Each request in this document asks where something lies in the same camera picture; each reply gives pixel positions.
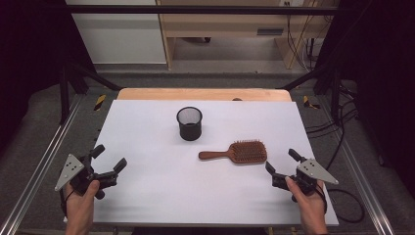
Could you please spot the person's left hand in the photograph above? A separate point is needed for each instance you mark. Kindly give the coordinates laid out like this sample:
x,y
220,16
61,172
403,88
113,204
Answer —
x,y
80,205

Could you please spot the black diagonal frame brace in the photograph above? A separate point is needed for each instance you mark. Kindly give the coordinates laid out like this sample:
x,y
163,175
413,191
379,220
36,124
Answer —
x,y
303,78
98,77

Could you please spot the aluminium floor rail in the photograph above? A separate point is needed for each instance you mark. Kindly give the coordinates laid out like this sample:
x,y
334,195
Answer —
x,y
362,182
39,166

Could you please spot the black curtain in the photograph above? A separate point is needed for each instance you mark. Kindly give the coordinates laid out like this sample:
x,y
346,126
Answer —
x,y
381,81
29,58

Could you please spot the person's right hand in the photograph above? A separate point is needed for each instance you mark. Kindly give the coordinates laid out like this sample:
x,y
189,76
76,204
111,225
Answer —
x,y
310,209

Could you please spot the black mesh pen holder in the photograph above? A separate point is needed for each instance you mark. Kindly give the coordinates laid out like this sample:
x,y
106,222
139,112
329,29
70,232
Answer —
x,y
190,130

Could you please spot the black horizontal frame bar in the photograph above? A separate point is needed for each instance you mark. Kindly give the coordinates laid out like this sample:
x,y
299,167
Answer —
x,y
195,9

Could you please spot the wooden paddle hairbrush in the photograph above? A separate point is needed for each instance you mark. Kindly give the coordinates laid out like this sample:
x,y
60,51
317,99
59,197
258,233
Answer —
x,y
248,152

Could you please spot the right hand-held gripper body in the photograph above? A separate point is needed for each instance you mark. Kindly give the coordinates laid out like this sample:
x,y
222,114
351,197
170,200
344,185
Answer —
x,y
310,176

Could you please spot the wooden table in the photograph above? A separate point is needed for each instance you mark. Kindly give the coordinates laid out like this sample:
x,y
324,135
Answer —
x,y
195,94

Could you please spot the yellow black floor tape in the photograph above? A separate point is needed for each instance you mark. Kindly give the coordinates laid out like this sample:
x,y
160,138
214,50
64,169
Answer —
x,y
100,102
310,103

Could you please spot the black frame post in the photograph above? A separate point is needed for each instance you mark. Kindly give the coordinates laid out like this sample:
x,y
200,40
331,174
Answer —
x,y
335,98

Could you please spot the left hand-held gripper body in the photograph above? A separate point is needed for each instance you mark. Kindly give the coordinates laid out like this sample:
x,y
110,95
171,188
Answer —
x,y
81,178

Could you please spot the white cabinet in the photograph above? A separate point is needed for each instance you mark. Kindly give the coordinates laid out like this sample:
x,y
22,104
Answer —
x,y
119,36

